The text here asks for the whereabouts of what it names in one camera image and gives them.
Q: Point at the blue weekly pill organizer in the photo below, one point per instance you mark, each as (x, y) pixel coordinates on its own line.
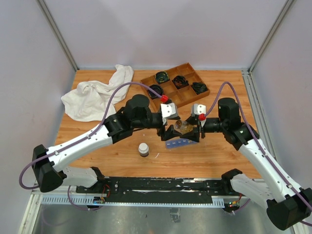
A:
(176, 143)

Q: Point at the white cap dark bottle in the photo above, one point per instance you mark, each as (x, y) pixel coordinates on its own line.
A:
(143, 149)

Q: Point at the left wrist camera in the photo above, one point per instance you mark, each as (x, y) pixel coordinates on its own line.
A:
(168, 111)

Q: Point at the rolled belt right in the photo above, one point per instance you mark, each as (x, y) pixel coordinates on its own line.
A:
(199, 87)

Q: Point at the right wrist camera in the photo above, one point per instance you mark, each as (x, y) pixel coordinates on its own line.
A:
(198, 109)

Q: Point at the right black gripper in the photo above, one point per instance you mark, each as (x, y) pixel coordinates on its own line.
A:
(193, 120)

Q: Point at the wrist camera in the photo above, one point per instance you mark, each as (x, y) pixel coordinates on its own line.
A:
(198, 109)
(168, 111)

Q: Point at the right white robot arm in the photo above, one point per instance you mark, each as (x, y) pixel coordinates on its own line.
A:
(285, 201)

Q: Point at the rolled belt back left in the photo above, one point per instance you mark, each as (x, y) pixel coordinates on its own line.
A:
(161, 77)

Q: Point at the white crumpled cloth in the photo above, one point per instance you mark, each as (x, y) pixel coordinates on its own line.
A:
(89, 100)

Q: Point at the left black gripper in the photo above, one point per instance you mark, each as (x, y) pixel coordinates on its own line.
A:
(170, 133)

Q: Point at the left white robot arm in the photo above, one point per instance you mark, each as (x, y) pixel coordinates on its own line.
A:
(52, 165)

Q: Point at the rolled belt middle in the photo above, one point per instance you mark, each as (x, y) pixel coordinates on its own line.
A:
(180, 82)

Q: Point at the clear jar of pills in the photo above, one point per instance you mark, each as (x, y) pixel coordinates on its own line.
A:
(183, 127)

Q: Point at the wooden compartment tray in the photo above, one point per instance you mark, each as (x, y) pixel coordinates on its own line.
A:
(183, 97)

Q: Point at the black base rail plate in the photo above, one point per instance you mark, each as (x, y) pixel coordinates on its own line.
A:
(158, 189)

